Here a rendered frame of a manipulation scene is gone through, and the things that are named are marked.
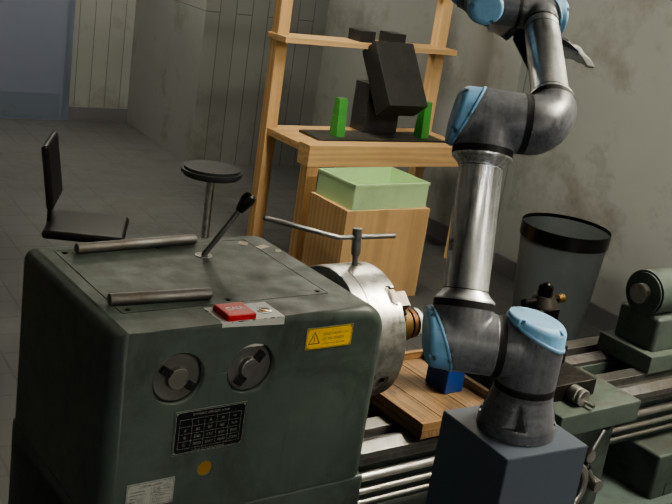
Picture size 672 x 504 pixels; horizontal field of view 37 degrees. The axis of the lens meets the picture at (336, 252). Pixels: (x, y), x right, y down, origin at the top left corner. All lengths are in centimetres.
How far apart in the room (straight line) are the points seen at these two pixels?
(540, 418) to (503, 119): 56
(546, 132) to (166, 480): 95
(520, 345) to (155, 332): 65
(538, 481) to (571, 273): 364
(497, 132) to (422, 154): 445
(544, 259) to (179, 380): 387
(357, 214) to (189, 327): 379
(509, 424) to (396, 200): 385
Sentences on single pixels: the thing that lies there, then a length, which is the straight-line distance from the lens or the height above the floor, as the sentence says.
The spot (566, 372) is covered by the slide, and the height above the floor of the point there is 97.
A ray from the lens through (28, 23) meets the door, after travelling 935.
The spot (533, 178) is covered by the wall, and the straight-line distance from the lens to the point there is 651.
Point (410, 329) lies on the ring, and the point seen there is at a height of 108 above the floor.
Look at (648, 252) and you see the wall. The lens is 586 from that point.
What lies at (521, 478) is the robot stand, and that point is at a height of 106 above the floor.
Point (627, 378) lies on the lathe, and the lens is 306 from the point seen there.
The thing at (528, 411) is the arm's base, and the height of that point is 117.
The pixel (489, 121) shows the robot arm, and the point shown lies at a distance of 192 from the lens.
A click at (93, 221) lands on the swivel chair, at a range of 518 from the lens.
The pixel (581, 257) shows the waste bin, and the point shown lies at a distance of 553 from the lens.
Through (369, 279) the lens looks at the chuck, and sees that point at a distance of 228.
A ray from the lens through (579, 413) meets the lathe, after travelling 259.
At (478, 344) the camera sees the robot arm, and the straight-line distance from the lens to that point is 187.
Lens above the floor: 195
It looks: 17 degrees down
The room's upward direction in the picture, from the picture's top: 9 degrees clockwise
